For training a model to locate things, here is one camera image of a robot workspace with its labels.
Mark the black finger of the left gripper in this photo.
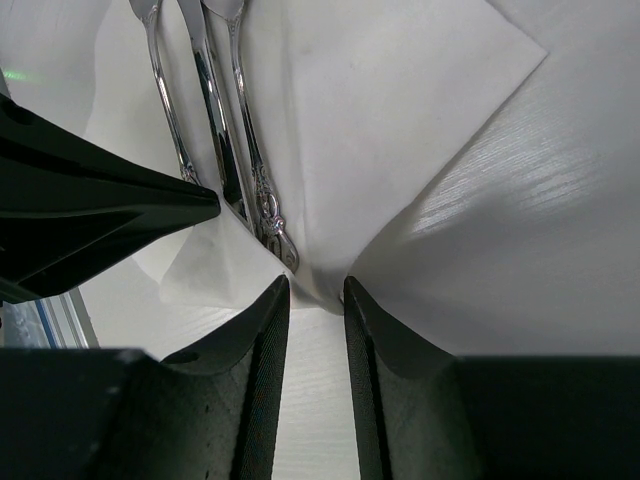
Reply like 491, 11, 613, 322
1, 96, 221, 303

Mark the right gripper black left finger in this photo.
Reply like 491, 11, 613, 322
1, 276, 290, 479

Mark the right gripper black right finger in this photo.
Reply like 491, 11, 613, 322
343, 277, 639, 479

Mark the silver knife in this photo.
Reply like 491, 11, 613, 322
178, 0, 255, 235

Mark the silver fork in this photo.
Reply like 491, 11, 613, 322
203, 0, 299, 273

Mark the silver spoon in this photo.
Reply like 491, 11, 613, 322
129, 0, 201, 186

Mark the white paper napkin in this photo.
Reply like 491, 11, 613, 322
86, 1, 547, 310

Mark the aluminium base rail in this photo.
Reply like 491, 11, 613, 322
1, 288, 99, 349

